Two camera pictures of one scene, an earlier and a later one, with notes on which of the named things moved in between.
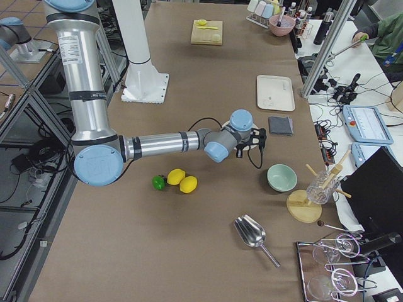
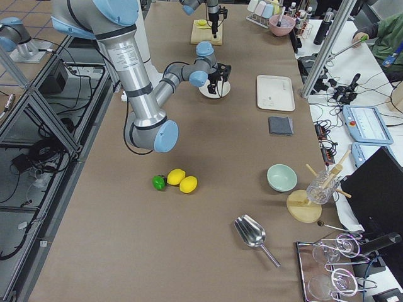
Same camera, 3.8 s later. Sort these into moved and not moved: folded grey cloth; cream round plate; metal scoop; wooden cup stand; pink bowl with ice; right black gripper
Moved: right black gripper; cream round plate
Not moved: metal scoop; wooden cup stand; pink bowl with ice; folded grey cloth
